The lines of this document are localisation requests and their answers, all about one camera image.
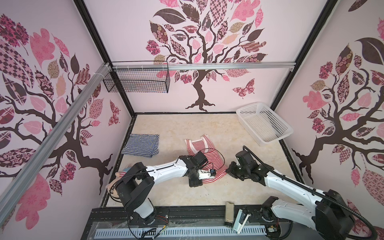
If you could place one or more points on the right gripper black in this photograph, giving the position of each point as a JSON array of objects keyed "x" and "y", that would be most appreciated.
[{"x": 230, "y": 170}]

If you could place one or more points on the aluminium rail back horizontal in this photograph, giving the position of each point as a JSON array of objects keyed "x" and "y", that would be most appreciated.
[{"x": 212, "y": 66}]

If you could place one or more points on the white slotted cable duct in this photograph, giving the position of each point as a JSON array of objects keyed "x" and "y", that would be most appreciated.
[{"x": 176, "y": 232}]

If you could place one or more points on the blue white striped tank top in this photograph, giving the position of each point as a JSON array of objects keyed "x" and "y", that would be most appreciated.
[{"x": 142, "y": 145}]

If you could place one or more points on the white black handheld device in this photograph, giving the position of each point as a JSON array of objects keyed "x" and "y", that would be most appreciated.
[{"x": 240, "y": 221}]

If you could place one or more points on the plush doll head toy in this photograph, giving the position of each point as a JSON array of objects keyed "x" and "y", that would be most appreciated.
[{"x": 115, "y": 180}]

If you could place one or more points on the black wire mesh basket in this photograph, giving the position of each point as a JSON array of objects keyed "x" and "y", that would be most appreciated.
[{"x": 138, "y": 77}]

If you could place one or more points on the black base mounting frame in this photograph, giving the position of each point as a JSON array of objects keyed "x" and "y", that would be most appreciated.
[{"x": 196, "y": 216}]

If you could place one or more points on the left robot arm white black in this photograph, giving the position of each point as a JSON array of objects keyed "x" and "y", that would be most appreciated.
[{"x": 132, "y": 189}]

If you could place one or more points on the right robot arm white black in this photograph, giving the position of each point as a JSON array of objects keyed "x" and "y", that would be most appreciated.
[{"x": 324, "y": 212}]

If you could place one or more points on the red white striped tank top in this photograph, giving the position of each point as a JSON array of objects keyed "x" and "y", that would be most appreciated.
[{"x": 215, "y": 159}]

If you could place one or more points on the small beige rectangular block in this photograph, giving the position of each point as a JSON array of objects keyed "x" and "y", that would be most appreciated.
[{"x": 229, "y": 214}]

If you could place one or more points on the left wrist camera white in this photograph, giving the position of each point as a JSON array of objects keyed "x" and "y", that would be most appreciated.
[{"x": 207, "y": 174}]

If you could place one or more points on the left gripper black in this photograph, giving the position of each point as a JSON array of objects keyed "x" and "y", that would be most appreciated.
[{"x": 197, "y": 183}]

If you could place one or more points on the aluminium rail left diagonal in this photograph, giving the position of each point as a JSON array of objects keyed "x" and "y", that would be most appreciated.
[{"x": 23, "y": 180}]

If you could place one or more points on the white plastic laundry basket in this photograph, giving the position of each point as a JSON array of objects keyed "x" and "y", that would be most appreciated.
[{"x": 263, "y": 124}]

